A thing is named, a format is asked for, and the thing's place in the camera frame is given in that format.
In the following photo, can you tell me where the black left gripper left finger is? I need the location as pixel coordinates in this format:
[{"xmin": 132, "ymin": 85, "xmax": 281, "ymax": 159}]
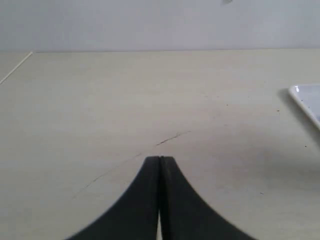
[{"xmin": 69, "ymin": 156, "xmax": 160, "ymax": 240}]

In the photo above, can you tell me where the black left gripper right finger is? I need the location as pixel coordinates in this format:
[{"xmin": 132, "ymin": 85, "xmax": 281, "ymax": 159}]
[{"xmin": 159, "ymin": 156, "xmax": 253, "ymax": 240}]

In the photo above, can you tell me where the white plastic tray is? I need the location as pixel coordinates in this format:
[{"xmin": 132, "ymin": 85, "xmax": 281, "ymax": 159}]
[{"xmin": 288, "ymin": 83, "xmax": 320, "ymax": 130}]

